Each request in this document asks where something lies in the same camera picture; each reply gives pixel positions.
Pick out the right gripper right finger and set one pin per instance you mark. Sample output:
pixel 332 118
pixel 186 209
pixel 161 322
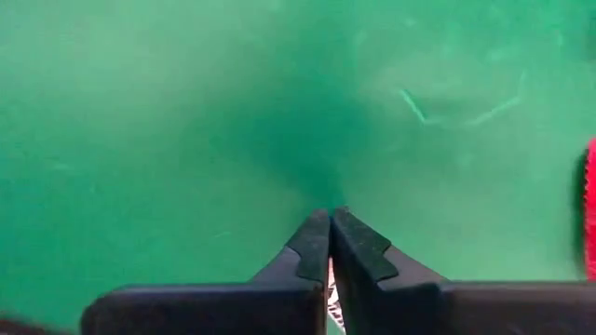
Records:
pixel 419 312

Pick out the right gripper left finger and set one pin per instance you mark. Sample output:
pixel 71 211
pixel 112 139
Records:
pixel 261 309

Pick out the white blue Hershey's bar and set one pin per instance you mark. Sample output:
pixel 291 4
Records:
pixel 334 302

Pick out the red Skittles candy packet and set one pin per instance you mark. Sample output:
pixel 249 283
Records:
pixel 592 209

